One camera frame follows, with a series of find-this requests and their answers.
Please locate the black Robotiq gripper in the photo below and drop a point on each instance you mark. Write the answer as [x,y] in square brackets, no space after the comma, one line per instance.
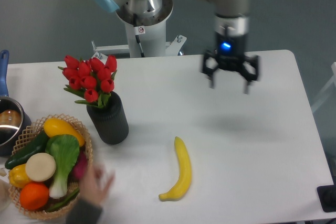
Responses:
[230,56]

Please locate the dark grey ribbed vase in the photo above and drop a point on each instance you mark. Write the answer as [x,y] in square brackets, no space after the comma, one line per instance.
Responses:
[110,122]

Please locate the red tulip bouquet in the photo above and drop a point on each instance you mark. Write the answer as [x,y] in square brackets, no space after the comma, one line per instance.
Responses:
[91,80]

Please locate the grey sleeved forearm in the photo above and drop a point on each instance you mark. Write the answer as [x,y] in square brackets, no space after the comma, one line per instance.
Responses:
[84,212]

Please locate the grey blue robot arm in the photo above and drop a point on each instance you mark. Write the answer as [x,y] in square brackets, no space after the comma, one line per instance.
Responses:
[231,16]

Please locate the blurred human hand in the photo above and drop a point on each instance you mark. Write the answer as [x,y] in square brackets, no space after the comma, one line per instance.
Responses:
[95,185]

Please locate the yellow banana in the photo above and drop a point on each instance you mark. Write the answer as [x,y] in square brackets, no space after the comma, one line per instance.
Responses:
[183,183]

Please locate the black device at table edge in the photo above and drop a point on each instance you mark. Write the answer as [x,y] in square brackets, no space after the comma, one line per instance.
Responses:
[327,197]

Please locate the woven wicker basket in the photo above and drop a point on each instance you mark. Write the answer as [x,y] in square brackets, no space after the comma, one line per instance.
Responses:
[28,134]

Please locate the green bok choy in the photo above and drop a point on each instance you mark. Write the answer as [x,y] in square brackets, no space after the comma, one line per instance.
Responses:
[65,151]

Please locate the yellow squash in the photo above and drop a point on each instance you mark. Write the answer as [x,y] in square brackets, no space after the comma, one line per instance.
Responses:
[55,126]

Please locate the purple red sweet potato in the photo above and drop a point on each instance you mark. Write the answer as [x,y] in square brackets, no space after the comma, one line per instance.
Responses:
[80,167]

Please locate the dark green cucumber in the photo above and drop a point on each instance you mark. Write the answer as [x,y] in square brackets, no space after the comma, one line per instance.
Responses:
[37,145]

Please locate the cream round radish slice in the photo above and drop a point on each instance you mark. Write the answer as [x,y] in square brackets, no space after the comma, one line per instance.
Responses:
[40,167]

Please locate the green bean pod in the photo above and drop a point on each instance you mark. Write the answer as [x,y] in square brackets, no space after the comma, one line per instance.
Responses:
[64,202]

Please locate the orange fruit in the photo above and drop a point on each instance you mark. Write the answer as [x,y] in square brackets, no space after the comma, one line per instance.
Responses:
[34,196]

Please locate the yellow bell pepper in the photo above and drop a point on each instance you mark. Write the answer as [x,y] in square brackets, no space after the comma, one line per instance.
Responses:
[18,177]

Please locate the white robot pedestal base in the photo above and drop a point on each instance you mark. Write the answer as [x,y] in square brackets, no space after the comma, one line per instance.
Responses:
[145,26]

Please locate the white frame at right edge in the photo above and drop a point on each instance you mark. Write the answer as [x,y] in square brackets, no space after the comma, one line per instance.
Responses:
[325,92]

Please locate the blue handled saucepan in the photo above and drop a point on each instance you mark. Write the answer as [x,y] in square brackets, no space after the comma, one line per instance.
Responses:
[13,117]

